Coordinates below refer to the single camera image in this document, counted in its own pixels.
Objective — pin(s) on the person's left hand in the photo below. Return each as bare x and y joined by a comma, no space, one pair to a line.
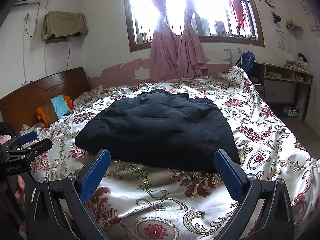
20,192

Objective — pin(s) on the small wall shelf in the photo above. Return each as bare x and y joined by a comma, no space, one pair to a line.
291,25

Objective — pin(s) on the brown framed window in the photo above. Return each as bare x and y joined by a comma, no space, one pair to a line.
213,21

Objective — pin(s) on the orange blue striped pillow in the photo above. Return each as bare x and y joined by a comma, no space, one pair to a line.
54,109

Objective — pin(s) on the right pink curtain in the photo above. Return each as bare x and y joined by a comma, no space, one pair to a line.
191,61

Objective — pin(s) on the black padded jacket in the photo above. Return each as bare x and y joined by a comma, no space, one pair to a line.
160,129

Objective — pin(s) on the left pink curtain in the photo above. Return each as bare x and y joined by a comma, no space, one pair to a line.
164,47

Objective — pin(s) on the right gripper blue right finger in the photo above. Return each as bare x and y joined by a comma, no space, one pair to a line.
232,175

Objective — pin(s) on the red hanging garment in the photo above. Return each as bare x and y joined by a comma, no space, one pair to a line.
239,13

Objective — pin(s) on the pink curtain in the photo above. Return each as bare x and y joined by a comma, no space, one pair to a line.
164,47
191,61

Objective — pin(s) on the brown wooden headboard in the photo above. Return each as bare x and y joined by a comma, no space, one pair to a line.
18,107

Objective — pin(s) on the wooden desk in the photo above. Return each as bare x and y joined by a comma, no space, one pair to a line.
284,87

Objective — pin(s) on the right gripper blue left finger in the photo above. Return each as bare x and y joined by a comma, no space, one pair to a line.
91,175

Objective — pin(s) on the blue backpack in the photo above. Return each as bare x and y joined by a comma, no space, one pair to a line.
246,61

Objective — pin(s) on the round wall clock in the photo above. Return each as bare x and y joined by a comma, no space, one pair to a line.
270,3

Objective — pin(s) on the papers on wall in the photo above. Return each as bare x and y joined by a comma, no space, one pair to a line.
311,19

